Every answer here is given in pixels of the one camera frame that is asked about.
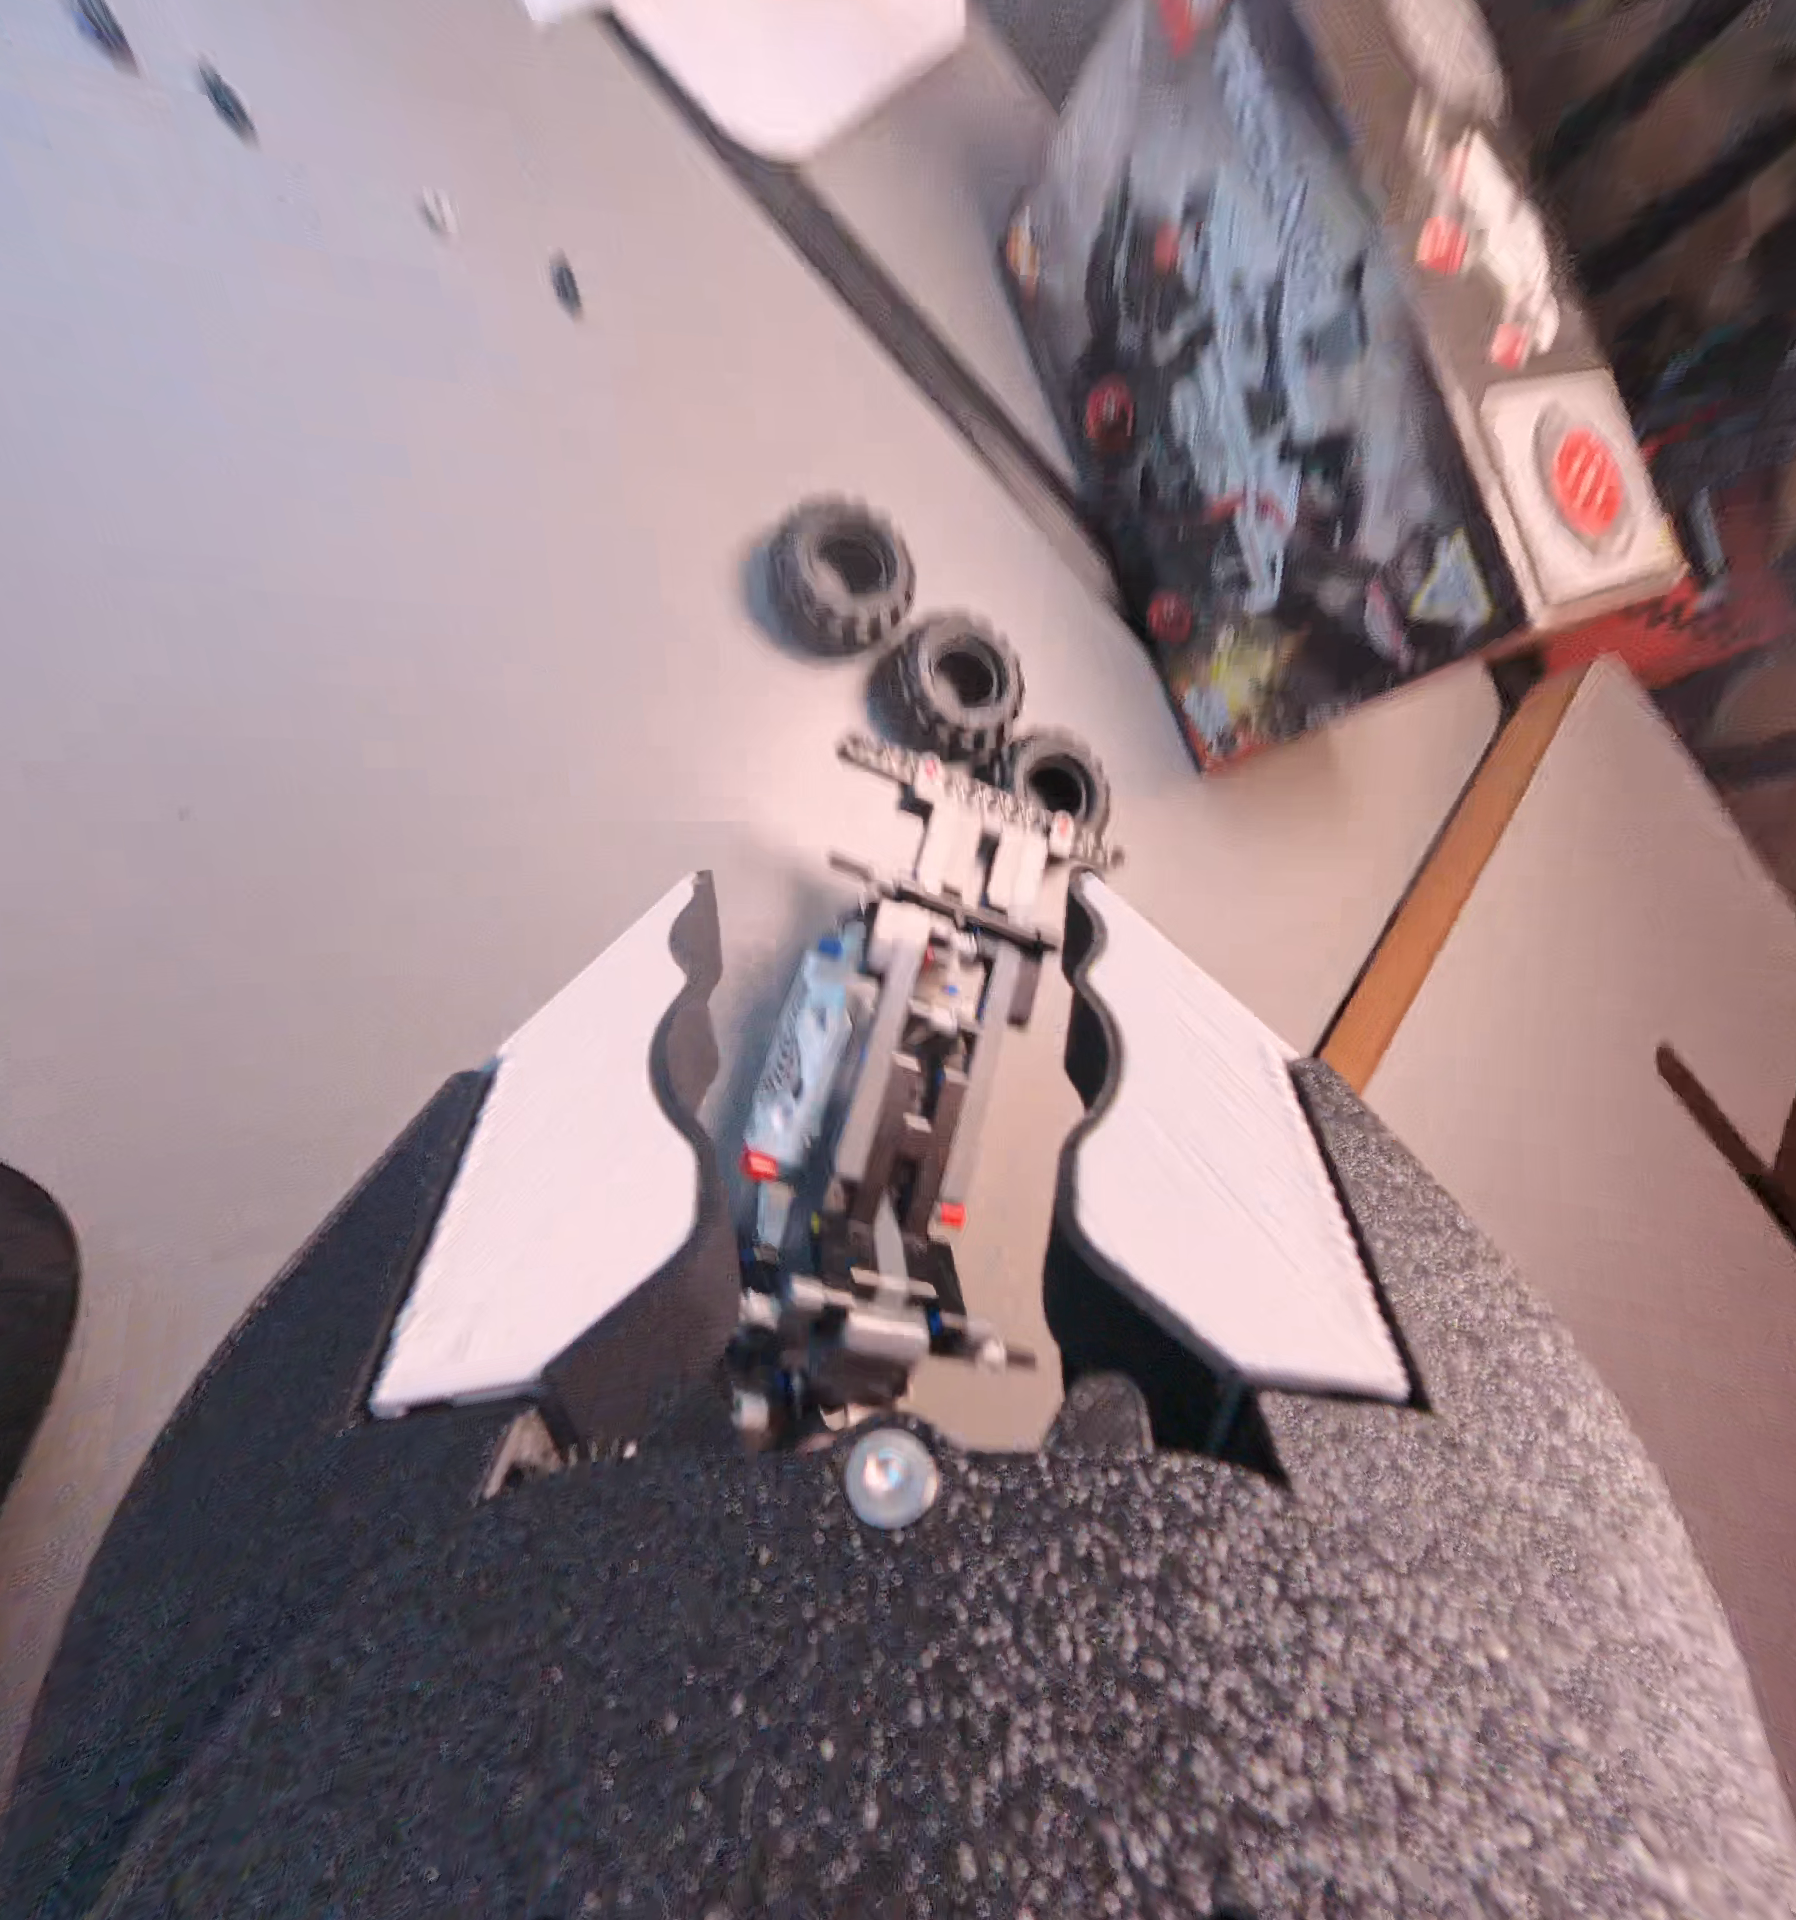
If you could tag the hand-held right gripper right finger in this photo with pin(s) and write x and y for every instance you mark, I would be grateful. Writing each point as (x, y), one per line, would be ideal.
(1230, 1201)

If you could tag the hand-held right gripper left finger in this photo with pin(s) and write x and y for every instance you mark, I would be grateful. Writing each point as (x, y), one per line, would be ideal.
(555, 1201)

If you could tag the white toy truck chassis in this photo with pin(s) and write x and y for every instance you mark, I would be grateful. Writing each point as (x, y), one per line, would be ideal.
(900, 1111)

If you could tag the grey desk with wooden edge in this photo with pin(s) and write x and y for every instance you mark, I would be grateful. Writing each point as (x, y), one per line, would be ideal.
(1621, 960)

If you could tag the black toy tire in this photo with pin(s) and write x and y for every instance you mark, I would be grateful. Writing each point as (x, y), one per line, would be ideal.
(839, 576)
(953, 685)
(1062, 781)

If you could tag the toy truck box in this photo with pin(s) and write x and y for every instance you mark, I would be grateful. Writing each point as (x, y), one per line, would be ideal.
(1258, 361)

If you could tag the scattered small building pieces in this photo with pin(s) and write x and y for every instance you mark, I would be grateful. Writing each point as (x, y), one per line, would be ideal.
(226, 100)

